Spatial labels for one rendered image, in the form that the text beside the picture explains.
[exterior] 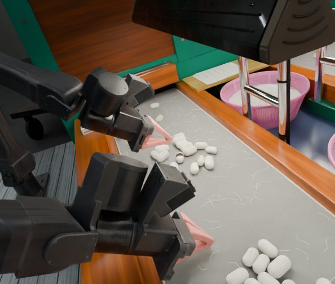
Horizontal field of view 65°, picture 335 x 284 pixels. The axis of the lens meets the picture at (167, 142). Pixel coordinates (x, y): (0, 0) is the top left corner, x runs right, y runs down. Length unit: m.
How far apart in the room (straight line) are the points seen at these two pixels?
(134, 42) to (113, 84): 0.55
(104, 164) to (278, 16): 0.23
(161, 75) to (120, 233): 0.73
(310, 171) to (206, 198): 0.20
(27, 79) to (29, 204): 0.30
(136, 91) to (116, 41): 0.50
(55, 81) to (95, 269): 0.35
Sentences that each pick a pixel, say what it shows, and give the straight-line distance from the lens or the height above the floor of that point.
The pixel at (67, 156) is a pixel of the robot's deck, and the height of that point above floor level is 0.67.
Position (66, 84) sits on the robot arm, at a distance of 0.56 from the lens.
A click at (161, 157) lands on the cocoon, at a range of 0.67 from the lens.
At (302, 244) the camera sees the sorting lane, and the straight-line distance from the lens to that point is 0.49.
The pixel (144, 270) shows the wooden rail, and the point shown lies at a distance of 0.46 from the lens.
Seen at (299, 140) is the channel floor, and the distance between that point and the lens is 0.81.
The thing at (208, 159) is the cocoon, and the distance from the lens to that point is 0.62.
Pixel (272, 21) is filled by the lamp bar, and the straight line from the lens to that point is 0.27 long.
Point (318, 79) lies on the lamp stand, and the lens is 0.89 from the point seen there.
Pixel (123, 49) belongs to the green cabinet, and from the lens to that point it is 1.02.
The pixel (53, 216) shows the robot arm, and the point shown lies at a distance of 0.31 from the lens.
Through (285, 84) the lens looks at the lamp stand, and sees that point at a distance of 0.60.
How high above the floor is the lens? 1.13
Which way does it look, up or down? 31 degrees down
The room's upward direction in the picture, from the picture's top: 16 degrees counter-clockwise
